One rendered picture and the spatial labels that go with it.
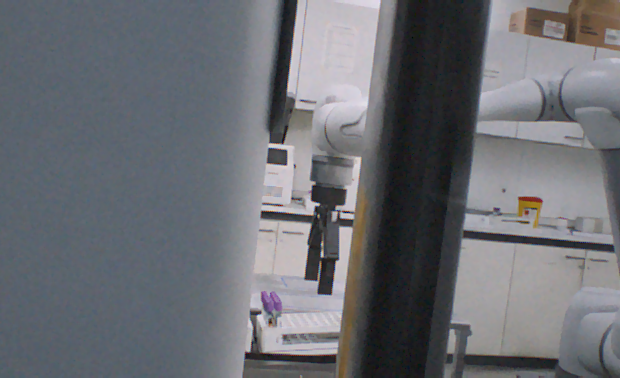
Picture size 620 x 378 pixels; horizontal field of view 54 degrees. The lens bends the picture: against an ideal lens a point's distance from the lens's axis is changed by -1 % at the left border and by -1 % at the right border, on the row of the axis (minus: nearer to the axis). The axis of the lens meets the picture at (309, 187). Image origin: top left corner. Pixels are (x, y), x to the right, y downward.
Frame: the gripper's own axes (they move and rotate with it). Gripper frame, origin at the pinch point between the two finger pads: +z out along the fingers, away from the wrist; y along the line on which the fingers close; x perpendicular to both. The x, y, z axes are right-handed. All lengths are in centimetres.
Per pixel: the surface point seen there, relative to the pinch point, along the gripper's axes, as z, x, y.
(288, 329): 9.4, 6.0, -4.4
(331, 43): -100, -53, 257
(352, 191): -10, -71, 230
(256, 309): 14.1, 8.0, 28.4
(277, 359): 15.5, 7.6, -5.1
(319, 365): 16.0, -1.0, -6.1
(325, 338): 13.5, -4.5, 4.8
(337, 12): -120, -55, 257
